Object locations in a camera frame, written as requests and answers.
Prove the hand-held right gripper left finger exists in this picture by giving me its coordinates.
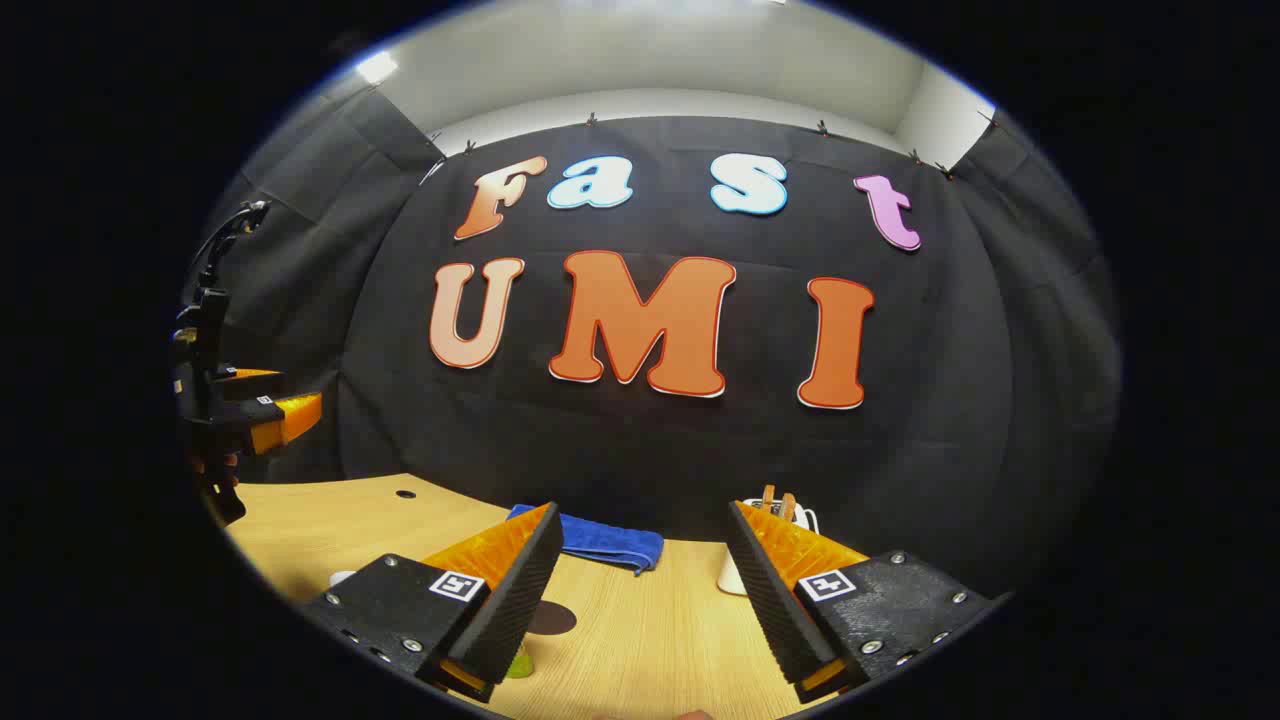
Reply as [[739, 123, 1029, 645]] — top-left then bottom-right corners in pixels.
[[298, 502, 565, 704]]

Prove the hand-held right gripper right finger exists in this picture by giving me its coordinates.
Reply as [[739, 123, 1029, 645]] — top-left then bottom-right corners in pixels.
[[726, 500, 1011, 706]]

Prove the white toaster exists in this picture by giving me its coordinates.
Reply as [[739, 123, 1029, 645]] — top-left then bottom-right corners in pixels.
[[718, 497, 821, 597]]

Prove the blue towel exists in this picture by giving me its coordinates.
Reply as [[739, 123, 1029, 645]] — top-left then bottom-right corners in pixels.
[[507, 503, 665, 577]]

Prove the black backdrop cloth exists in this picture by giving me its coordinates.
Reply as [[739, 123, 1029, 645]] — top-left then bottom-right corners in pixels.
[[195, 90, 1121, 601]]

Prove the black cable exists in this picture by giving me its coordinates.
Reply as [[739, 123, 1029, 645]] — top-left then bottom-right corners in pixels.
[[198, 200, 272, 293]]

